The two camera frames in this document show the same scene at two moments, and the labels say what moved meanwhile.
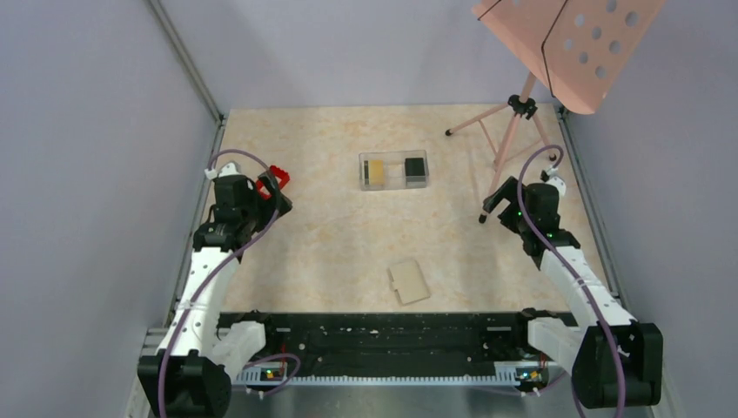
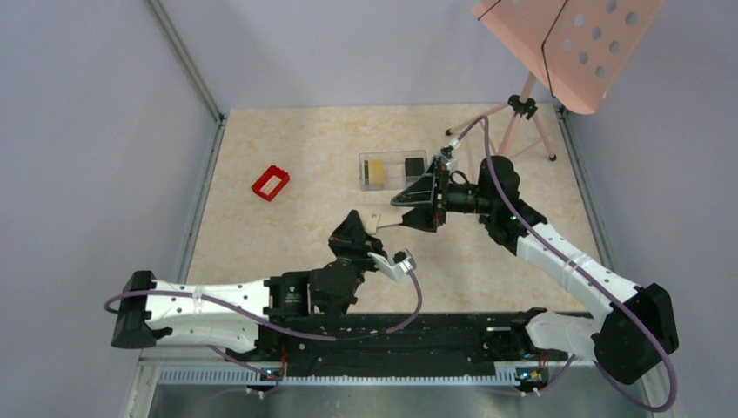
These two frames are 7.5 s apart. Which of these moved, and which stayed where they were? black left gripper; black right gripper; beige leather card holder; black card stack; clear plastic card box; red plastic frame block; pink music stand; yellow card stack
Moved: black left gripper; beige leather card holder; black right gripper
Stayed: yellow card stack; red plastic frame block; clear plastic card box; pink music stand; black card stack
